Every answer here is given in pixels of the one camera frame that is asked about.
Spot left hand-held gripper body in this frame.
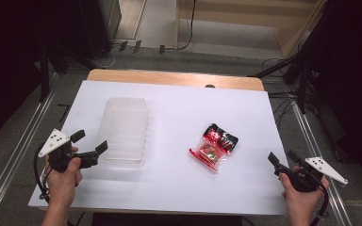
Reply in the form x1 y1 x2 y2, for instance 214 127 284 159
38 128 101 173

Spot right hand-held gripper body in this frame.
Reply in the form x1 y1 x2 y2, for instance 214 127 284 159
273 156 349 193

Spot clear plastic container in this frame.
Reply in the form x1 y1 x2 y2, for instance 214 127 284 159
94 96 151 168

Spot red and black snack packet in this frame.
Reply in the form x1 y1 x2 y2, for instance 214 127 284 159
188 122 239 173

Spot person's right hand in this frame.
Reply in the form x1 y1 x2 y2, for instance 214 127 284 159
278 166 331 219

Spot person's left hand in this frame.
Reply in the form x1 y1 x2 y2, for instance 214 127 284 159
44 146 84 209

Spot black hex key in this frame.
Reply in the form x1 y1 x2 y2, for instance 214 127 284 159
57 103 73 123

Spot black metal stand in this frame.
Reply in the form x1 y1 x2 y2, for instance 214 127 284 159
38 41 52 104
248 53 310 115

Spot white table sheet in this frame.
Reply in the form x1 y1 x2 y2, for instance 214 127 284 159
27 79 292 217

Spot black curtain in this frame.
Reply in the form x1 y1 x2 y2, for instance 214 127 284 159
0 0 88 149
295 0 362 192

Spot dark cabinet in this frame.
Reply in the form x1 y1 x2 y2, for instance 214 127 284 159
76 0 123 60

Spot light wooden platform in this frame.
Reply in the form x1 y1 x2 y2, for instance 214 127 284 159
173 0 328 60

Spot metal floor rail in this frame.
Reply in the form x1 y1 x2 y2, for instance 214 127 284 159
291 100 354 226
0 73 60 226

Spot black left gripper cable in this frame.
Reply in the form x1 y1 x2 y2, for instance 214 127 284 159
32 142 52 203

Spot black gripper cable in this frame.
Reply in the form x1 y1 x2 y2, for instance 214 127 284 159
309 180 331 226
32 142 52 203

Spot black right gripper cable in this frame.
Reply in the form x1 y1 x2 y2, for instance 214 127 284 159
309 180 331 226

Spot black floor cables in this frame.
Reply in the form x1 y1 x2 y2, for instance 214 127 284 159
259 56 300 128

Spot white floor cable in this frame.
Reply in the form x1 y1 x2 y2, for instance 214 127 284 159
93 43 122 70

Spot black hanging cable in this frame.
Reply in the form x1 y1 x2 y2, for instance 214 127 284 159
175 0 198 52

